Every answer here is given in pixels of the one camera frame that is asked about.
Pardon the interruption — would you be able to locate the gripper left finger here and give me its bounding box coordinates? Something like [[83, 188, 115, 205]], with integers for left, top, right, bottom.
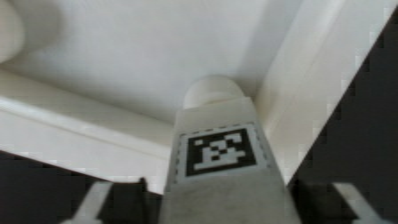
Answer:
[[58, 178, 161, 224]]

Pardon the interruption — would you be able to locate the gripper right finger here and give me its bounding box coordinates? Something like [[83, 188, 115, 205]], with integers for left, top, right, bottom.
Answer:
[[289, 180, 398, 224]]

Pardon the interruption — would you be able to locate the white table leg with tag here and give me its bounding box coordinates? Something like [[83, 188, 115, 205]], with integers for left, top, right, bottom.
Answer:
[[160, 76, 302, 224]]

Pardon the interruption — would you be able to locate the white square tabletop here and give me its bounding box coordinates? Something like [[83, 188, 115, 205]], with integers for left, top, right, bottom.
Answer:
[[0, 0, 398, 191]]

